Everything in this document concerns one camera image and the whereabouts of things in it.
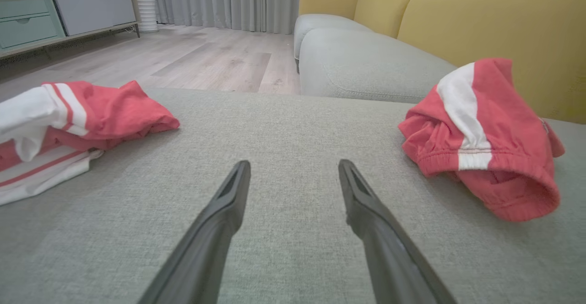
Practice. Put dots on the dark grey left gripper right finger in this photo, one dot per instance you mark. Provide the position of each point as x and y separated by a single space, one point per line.
389 258

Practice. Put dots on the grey green drawer cabinet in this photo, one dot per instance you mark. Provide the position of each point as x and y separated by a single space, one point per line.
68 38

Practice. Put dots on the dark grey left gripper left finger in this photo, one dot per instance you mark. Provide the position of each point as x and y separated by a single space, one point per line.
206 249

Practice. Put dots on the grey fabric sofa ottoman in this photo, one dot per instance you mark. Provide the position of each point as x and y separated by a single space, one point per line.
293 125

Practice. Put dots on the red white-sleeved jersey shirt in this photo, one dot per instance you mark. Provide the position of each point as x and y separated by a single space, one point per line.
114 111

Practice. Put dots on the grey sofa seat cushion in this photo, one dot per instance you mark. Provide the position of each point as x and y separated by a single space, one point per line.
366 66
316 24

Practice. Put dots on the red shorts with white stripe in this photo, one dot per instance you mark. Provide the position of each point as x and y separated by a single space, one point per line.
503 125

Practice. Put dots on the white ribbed cylinder bin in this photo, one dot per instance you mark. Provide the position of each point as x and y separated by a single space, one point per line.
147 15

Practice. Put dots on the grey cabinet door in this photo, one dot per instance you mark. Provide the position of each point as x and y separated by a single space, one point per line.
91 8

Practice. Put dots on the mint green cabinet drawer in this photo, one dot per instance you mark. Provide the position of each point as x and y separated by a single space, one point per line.
23 4
27 31

